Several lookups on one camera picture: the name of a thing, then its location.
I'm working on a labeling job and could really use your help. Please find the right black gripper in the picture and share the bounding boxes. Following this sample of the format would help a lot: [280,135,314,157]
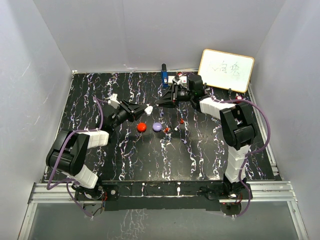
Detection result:
[156,83,194,109]

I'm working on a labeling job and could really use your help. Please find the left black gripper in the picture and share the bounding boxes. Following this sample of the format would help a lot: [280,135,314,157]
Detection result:
[111,100,148,130]

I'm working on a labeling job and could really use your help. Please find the white earbud charging case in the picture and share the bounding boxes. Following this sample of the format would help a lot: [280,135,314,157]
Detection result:
[144,105,153,116]

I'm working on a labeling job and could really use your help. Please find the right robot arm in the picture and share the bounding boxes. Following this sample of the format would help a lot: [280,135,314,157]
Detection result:
[156,74,258,199]

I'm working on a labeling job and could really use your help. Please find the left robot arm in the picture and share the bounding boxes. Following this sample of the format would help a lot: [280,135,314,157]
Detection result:
[46,97,153,200]

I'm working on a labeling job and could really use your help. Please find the red earbud charging case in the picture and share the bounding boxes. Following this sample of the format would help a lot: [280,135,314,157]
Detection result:
[136,122,147,133]

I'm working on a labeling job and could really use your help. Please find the purple earbud charging case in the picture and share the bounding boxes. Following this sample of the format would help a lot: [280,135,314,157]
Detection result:
[152,122,162,132]

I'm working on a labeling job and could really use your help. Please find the blue black device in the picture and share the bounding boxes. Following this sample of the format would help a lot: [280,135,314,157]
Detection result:
[161,63,169,88]

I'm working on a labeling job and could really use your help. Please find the white pink cardboard box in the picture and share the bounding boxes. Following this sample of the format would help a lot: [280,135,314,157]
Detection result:
[168,76,188,87]

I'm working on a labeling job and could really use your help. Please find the red emergency stop button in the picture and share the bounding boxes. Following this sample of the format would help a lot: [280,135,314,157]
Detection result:
[236,94,243,100]

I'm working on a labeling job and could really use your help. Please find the black front base bar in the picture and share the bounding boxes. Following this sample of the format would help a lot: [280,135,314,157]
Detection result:
[99,180,251,212]

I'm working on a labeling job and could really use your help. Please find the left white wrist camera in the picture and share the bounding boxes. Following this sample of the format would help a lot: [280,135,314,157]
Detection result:
[107,93,120,109]

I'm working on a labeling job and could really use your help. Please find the white whiteboard with wooden frame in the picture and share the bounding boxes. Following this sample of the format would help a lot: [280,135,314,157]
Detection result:
[198,49,255,93]

